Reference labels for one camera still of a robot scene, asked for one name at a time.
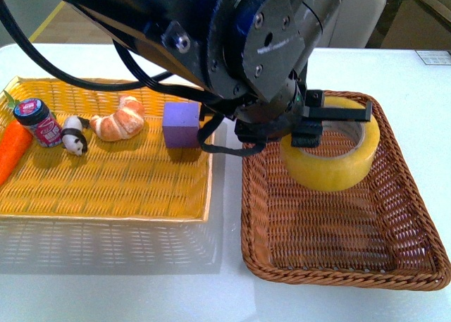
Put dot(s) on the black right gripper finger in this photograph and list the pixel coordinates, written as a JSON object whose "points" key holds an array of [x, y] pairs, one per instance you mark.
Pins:
{"points": [[339, 114]]}

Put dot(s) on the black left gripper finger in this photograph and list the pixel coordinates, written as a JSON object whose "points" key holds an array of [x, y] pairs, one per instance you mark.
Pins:
{"points": [[307, 134]]}

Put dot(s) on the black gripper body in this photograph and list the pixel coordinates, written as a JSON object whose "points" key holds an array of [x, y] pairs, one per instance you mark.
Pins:
{"points": [[269, 103]]}

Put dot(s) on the clear yellowish tape roll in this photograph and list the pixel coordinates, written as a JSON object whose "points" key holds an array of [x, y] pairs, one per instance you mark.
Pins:
{"points": [[343, 158]]}

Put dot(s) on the brown wicker basket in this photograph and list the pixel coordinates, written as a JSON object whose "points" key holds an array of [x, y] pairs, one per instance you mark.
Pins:
{"points": [[377, 234]]}

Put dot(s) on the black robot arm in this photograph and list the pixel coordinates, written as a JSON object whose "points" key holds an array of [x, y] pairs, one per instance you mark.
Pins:
{"points": [[249, 57]]}

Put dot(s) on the yellow woven basket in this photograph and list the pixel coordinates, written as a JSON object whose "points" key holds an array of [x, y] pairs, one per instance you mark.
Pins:
{"points": [[131, 206]]}

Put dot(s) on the label sticker on table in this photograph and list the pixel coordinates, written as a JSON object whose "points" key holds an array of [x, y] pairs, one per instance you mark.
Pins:
{"points": [[435, 58]]}

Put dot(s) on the grey chair right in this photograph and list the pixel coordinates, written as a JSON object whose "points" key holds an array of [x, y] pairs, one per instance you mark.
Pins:
{"points": [[352, 24]]}

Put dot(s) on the purple foam cube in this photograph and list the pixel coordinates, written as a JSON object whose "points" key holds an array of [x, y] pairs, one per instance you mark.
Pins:
{"points": [[180, 124]]}

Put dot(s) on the toy croissant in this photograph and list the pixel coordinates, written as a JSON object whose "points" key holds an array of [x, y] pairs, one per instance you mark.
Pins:
{"points": [[126, 122]]}

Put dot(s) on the toy panda figure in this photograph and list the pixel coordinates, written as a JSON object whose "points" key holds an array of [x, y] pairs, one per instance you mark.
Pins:
{"points": [[73, 139]]}

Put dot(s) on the small red label jar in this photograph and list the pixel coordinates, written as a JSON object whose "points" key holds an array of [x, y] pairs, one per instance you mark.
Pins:
{"points": [[36, 117]]}

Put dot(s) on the orange toy carrot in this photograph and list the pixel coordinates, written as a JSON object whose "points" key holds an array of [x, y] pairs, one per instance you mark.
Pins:
{"points": [[15, 142]]}

